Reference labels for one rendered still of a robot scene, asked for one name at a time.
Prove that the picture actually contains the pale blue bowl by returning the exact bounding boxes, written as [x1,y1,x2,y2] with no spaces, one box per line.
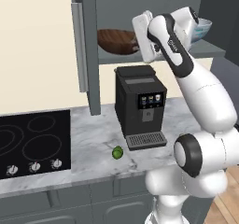
[189,17,214,44]

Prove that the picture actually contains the grey base cupboard door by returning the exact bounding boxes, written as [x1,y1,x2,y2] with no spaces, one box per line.
[0,206,94,224]
[92,193,157,224]

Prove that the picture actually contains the grey wall cupboard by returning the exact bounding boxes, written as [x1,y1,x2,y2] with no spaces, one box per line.
[94,0,239,65]

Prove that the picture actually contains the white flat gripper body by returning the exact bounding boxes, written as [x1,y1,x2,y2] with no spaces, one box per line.
[131,9,163,64]

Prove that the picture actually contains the grey drawer front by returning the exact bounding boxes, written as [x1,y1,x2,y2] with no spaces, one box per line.
[0,190,53,218]
[113,175,150,198]
[56,184,92,210]

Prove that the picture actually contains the black hob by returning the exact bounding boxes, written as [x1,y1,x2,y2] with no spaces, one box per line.
[0,108,72,181]

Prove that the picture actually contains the silver hob knob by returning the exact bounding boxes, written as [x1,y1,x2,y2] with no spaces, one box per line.
[28,161,41,174]
[50,158,63,170]
[6,164,19,177]

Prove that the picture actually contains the brown wooden bowl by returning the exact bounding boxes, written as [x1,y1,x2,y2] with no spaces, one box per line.
[96,28,140,55]

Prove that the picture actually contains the black coffee machine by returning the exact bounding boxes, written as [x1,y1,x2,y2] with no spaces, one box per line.
[114,64,169,152]

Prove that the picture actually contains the green avocado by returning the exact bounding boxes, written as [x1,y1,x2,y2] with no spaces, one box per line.
[111,145,124,161]

